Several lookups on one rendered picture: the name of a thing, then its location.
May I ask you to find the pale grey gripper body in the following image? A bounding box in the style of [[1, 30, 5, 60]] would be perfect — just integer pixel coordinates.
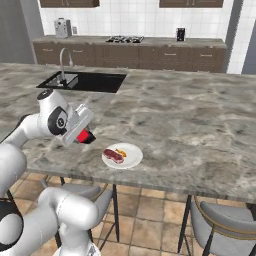
[[61, 103, 96, 148]]

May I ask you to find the red brown steak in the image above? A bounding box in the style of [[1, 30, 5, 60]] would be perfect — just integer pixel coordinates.
[[102, 148, 125, 165]]

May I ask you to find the white round plate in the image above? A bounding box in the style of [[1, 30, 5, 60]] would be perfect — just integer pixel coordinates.
[[101, 142, 144, 170]]

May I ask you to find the black sink basin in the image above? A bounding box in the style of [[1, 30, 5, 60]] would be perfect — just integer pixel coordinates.
[[36, 70, 128, 94]]

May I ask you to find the grey curved tap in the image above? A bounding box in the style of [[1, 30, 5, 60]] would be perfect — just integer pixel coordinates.
[[58, 47, 75, 86]]

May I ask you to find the grey stool with black legs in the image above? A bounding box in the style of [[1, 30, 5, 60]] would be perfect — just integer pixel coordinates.
[[41, 175, 121, 250], [177, 194, 256, 256]]

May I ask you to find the brown base cupboard run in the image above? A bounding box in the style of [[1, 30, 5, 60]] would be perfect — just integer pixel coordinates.
[[31, 35, 228, 74]]

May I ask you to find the black hob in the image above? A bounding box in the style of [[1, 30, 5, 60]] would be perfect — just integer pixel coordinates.
[[105, 34, 145, 44]]

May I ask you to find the grey fridge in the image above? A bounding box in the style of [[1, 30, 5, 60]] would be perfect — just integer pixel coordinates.
[[0, 0, 45, 65]]

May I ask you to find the brown wall cupboard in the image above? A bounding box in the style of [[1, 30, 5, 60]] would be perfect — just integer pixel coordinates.
[[38, 0, 101, 9], [158, 0, 225, 9]]

